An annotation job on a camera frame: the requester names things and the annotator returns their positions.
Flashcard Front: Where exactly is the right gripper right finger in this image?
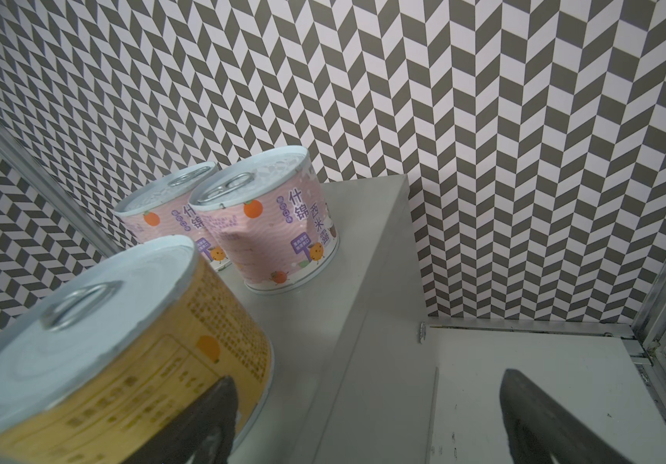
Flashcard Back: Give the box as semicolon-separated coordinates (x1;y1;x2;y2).
499;369;629;463

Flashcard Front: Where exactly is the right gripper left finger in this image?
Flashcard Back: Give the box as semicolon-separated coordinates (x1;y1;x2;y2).
125;376;238;464

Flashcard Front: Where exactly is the orange label can front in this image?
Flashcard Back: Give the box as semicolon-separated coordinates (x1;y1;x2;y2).
0;235;275;463

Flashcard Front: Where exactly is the pink label can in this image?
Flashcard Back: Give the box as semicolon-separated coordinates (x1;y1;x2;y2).
189;145;340;294
114;162;231;271

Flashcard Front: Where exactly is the grey metal cabinet box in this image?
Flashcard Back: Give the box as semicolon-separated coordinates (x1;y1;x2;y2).
221;176;437;463

